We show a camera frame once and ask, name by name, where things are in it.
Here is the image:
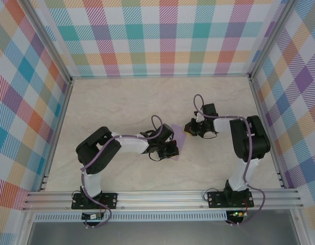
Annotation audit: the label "purple paper sheet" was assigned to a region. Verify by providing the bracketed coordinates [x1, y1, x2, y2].
[169, 124, 190, 162]

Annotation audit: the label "grey metal panel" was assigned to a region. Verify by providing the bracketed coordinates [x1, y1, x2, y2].
[27, 221, 301, 245]

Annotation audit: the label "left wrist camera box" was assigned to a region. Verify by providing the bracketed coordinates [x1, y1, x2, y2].
[158, 124, 175, 143]

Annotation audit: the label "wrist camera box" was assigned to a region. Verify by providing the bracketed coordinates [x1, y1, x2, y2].
[158, 124, 175, 143]
[202, 103, 219, 118]

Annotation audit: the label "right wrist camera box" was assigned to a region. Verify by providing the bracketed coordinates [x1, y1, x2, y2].
[202, 103, 219, 118]

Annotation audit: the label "aluminium mounting rail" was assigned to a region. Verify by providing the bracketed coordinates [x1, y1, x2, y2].
[21, 189, 305, 212]

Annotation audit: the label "aluminium rail along checked wall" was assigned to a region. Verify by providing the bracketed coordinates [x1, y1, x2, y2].
[70, 73, 252, 79]

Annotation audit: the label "perforated metal cable tray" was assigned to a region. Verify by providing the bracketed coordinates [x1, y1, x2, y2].
[32, 210, 228, 223]

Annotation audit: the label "right side aluminium rail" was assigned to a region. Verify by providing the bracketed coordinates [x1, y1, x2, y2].
[248, 76, 288, 190]

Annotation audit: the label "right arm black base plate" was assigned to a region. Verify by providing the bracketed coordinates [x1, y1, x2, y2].
[207, 190, 255, 209]

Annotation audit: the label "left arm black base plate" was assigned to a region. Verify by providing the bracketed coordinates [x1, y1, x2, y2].
[71, 192, 119, 210]

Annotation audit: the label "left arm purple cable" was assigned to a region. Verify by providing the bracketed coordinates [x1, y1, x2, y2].
[80, 114, 166, 230]

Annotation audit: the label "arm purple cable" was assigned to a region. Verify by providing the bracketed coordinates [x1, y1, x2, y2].
[192, 94, 265, 227]
[80, 114, 166, 230]

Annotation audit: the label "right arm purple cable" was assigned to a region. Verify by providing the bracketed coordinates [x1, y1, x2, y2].
[192, 94, 265, 227]

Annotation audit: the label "left side aluminium rail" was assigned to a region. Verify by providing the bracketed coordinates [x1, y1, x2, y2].
[39, 78, 74, 192]

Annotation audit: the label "right aluminium frame post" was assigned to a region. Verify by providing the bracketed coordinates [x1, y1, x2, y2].
[248, 0, 299, 80]

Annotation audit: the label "aluminium frame post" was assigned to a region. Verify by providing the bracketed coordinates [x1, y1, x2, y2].
[248, 0, 299, 80]
[21, 0, 73, 84]

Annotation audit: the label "left aluminium frame post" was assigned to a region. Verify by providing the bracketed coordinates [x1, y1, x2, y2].
[21, 0, 73, 84]

